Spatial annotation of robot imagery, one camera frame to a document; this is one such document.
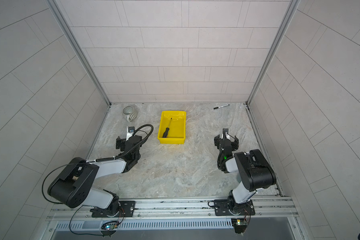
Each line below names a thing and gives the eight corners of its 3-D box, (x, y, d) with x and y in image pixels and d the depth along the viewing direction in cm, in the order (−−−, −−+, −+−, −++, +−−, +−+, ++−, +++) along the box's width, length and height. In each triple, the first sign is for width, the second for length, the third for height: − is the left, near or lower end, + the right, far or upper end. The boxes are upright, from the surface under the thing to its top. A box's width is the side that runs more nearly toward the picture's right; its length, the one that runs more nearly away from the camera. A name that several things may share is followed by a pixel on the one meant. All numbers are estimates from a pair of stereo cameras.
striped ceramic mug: (122, 115, 111) (119, 110, 106) (132, 109, 115) (129, 104, 110) (130, 124, 106) (127, 119, 100) (140, 118, 109) (138, 112, 104)
